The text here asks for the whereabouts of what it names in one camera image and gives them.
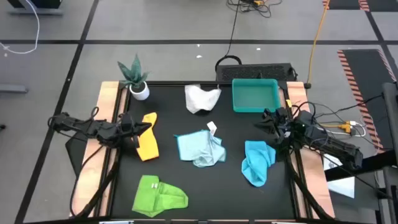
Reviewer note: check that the wooden side board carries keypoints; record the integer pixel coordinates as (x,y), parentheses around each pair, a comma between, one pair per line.
(295,90)
(105,93)

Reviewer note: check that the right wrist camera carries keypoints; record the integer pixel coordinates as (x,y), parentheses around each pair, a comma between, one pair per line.
(280,115)

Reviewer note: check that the white microfiber towel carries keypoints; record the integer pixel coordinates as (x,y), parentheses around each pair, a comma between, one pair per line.
(200,98)

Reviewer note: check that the teal plastic bin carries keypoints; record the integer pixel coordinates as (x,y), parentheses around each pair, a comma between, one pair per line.
(255,96)

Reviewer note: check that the white paper sheet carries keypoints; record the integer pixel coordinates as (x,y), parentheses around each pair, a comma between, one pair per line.
(342,186)

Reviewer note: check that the light blue microfiber towel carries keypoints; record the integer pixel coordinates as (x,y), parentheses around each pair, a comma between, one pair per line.
(199,149)

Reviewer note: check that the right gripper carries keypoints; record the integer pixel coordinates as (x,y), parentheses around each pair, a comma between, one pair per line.
(284,132)

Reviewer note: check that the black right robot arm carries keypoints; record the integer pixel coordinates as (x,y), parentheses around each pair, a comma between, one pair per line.
(335,146)

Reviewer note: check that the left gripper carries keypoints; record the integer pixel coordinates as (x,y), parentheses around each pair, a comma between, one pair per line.
(129,137)

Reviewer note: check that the black metal bar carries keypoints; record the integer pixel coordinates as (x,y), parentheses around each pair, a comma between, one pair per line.
(373,161)

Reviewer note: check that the green microfiber towel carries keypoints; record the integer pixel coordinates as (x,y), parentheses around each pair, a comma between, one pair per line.
(155,196)

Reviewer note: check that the yellow tag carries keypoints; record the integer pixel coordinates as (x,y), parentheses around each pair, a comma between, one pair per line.
(288,103)

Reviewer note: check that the grey stand base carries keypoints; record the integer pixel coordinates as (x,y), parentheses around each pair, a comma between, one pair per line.
(34,12)

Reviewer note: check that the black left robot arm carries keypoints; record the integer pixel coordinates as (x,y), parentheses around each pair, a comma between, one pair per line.
(90,127)

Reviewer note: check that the grey metal post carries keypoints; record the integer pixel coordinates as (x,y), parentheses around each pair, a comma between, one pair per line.
(390,124)

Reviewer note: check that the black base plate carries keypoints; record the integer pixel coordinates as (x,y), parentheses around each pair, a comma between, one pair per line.
(74,152)

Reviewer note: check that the grey floor bar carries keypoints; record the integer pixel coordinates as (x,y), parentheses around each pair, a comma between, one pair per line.
(12,88)

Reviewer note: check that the bright blue microfiber towel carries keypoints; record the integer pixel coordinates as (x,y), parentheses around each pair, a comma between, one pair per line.
(256,165)

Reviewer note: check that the orange yellow microfiber towel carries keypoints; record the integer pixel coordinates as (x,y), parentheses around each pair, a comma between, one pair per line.
(148,146)

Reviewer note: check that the black mat with striped edge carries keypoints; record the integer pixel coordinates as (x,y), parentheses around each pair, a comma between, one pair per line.
(363,77)
(343,3)

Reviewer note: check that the black perforated metal box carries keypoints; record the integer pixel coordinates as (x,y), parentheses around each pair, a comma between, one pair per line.
(255,72)

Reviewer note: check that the artificial plant in white pot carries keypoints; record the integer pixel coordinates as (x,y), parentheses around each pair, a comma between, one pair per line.
(139,90)

